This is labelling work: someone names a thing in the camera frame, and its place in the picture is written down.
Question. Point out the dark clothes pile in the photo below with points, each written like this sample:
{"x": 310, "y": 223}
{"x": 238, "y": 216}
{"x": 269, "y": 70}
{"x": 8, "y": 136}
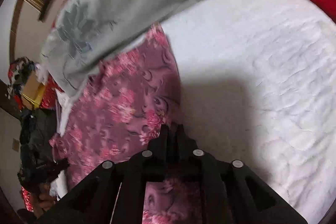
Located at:
{"x": 38, "y": 165}

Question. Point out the cardboard box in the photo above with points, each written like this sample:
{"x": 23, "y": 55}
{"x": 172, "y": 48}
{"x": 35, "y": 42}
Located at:
{"x": 32, "y": 93}

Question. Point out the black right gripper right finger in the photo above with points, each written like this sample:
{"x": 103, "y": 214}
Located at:
{"x": 226, "y": 193}

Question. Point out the purple floral fleece garment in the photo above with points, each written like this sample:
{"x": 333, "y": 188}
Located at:
{"x": 122, "y": 108}

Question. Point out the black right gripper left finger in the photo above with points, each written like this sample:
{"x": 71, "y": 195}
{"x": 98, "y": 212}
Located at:
{"x": 113, "y": 192}

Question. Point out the white quilted bedspread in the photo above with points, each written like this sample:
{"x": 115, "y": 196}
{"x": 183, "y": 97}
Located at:
{"x": 258, "y": 85}

